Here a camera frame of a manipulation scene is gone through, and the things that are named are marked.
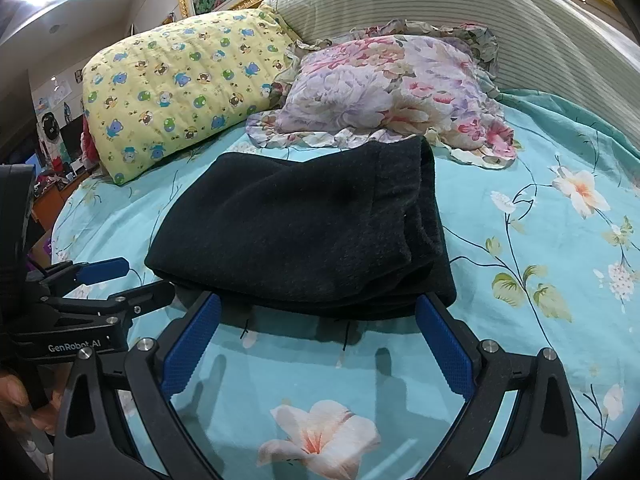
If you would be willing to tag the floral ruffled pillow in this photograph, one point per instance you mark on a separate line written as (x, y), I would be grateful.
(385, 90)

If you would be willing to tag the turquoise floral bed sheet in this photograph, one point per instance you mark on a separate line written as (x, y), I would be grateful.
(525, 270)

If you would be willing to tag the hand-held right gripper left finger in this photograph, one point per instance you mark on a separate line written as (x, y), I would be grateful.
(192, 347)

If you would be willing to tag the black monitor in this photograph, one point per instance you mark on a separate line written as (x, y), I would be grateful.
(70, 135)

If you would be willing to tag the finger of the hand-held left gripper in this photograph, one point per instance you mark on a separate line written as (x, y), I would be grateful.
(145, 296)
(102, 270)

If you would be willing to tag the person's left hand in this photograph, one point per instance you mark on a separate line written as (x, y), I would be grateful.
(17, 402)

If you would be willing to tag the yellow animal print pillow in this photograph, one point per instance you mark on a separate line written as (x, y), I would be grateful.
(180, 90)

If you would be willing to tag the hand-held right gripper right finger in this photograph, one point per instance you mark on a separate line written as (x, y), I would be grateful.
(445, 347)

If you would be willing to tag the black pants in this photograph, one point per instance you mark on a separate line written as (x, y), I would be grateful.
(300, 230)

